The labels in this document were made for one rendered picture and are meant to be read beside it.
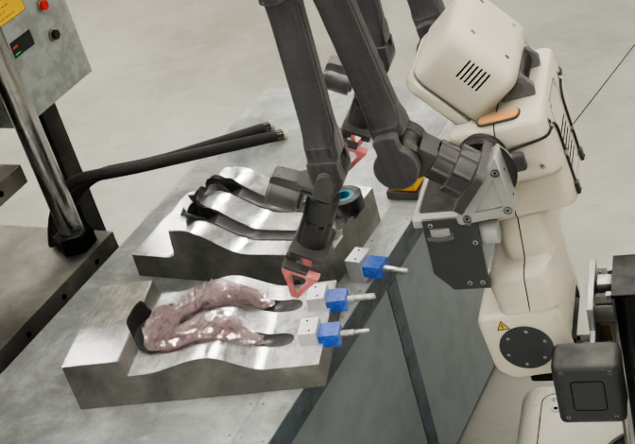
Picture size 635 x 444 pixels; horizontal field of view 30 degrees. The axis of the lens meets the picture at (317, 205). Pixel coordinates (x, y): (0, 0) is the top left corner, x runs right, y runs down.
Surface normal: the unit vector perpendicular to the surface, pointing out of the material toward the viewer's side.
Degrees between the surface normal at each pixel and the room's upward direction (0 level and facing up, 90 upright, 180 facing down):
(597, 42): 0
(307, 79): 90
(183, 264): 90
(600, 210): 0
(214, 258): 90
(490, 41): 48
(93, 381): 90
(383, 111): 82
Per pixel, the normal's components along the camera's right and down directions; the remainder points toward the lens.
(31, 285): -0.24, -0.83
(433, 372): 0.88, 0.04
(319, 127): -0.20, 0.47
